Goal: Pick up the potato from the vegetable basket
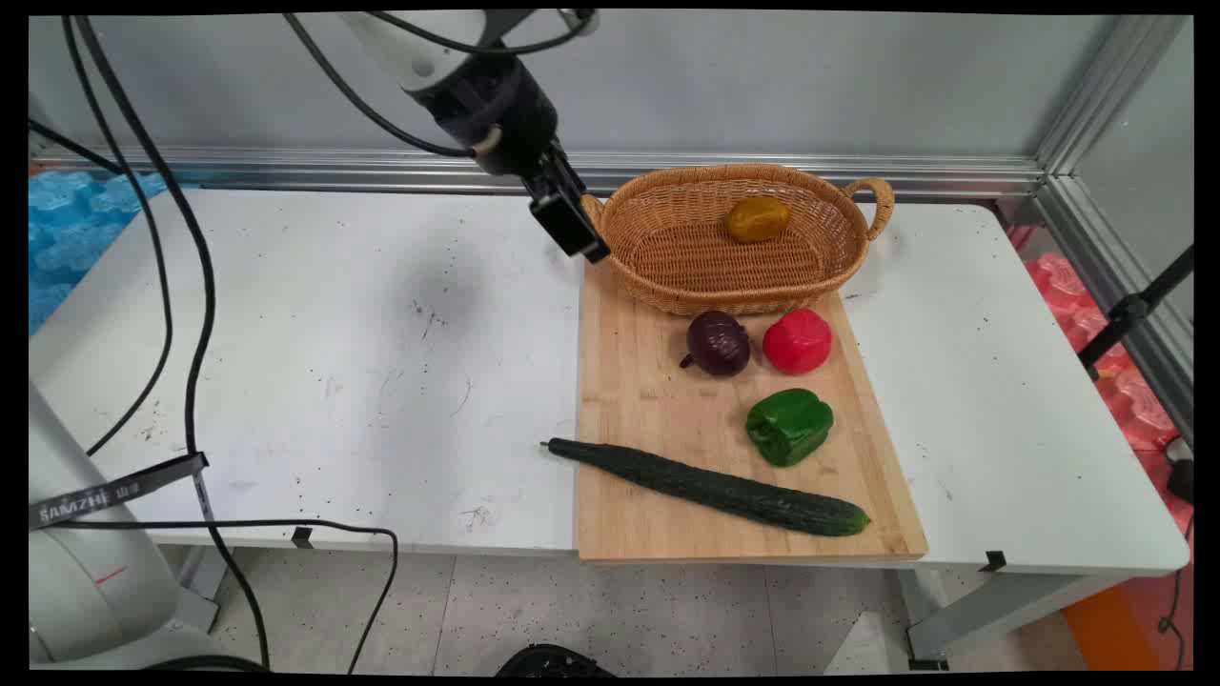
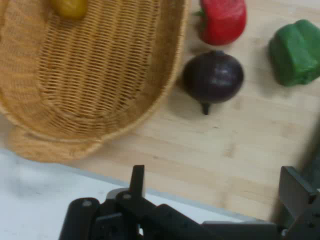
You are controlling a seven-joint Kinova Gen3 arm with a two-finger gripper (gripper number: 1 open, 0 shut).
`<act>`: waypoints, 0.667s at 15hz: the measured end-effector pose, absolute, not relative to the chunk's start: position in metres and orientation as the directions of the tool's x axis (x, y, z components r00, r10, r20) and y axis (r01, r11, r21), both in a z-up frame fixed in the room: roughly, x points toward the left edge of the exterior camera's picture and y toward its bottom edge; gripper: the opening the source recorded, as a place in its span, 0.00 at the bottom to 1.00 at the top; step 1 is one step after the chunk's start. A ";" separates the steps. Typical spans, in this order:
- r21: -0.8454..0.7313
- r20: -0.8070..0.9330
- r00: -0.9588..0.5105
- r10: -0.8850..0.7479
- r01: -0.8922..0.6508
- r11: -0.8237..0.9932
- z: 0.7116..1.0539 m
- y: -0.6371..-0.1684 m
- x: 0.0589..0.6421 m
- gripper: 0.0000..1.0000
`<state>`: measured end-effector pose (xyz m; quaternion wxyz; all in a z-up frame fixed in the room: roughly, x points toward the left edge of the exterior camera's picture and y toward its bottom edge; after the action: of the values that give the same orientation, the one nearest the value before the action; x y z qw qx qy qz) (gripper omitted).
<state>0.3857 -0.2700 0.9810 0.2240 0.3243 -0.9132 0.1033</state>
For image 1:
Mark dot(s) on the orange floor mat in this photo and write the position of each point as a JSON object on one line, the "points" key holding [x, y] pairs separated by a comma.
{"points": [[1110, 634]]}

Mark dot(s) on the aluminium back frame rail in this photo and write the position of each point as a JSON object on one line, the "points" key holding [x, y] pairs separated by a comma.
{"points": [[762, 171]]}

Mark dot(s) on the aluminium corner post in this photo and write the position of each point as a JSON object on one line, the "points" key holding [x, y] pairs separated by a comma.
{"points": [[1110, 86]]}

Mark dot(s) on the black round floor object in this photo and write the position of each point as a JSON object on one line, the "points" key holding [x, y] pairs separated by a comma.
{"points": [[553, 662]]}

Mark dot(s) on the red bell pepper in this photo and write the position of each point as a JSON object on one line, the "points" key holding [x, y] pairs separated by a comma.
{"points": [[797, 340]]}

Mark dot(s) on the black tripod stand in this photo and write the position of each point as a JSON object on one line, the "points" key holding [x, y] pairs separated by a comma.
{"points": [[1129, 310]]}

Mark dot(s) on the dark green cucumber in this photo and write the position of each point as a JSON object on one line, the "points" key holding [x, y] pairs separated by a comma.
{"points": [[705, 486]]}

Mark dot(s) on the black table edge clip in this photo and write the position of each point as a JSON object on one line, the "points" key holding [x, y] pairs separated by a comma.
{"points": [[993, 561], [301, 536]]}

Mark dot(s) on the aluminium side frame rail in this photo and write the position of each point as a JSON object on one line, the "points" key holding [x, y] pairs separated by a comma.
{"points": [[1110, 276]]}

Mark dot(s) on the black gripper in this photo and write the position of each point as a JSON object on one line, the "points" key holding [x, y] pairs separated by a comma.
{"points": [[500, 110]]}

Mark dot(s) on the red foam mat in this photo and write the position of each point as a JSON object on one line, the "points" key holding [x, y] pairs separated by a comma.
{"points": [[1110, 372]]}

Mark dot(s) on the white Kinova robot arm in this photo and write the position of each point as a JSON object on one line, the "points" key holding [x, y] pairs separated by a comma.
{"points": [[76, 581]]}

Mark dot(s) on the green bell pepper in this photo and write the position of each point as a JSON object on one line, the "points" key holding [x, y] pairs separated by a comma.
{"points": [[789, 426]]}

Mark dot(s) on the purple onion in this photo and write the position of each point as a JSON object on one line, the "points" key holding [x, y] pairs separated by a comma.
{"points": [[720, 343]]}

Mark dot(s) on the woven wicker basket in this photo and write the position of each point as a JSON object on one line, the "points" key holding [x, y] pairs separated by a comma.
{"points": [[724, 257]]}

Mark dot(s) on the blue foam mat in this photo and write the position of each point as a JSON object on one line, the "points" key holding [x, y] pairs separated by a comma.
{"points": [[71, 229]]}

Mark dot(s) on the wooden cutting board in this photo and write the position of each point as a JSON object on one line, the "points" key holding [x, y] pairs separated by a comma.
{"points": [[658, 410]]}

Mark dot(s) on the yellow bell pepper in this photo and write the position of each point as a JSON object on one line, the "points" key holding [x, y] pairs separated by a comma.
{"points": [[758, 219]]}

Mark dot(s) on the grey metal table leg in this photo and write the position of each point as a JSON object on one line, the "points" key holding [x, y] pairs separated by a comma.
{"points": [[991, 615]]}

